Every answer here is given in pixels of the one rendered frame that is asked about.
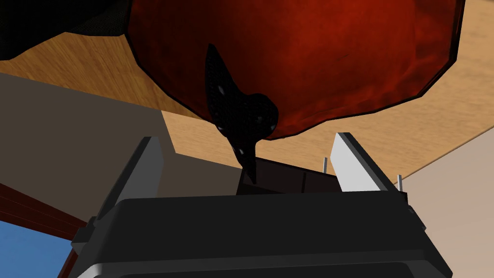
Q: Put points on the wooden table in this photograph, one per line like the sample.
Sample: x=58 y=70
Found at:
x=424 y=127

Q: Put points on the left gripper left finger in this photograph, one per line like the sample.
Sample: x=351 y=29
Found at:
x=144 y=173

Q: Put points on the dark red bowl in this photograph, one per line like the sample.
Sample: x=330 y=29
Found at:
x=328 y=58

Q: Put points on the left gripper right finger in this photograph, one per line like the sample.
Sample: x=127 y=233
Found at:
x=353 y=170

